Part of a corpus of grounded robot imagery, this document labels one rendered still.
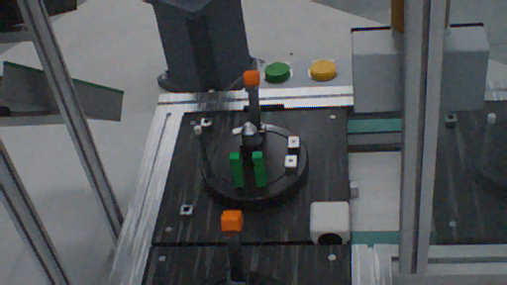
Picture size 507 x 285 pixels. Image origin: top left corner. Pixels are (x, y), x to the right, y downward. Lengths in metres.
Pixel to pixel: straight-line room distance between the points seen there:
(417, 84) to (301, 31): 0.76
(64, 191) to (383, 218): 0.51
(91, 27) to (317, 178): 0.76
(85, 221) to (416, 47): 0.63
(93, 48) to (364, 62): 0.88
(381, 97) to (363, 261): 0.23
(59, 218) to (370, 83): 0.60
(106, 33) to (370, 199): 0.75
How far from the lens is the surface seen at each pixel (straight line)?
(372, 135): 0.98
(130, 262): 0.86
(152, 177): 0.96
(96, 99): 0.94
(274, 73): 1.06
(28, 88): 0.81
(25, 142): 1.25
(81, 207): 1.09
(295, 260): 0.80
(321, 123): 0.96
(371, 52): 0.62
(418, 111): 0.63
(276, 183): 0.86
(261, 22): 1.40
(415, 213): 0.74
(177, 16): 1.12
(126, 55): 1.38
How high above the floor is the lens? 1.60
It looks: 42 degrees down
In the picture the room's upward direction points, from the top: 10 degrees counter-clockwise
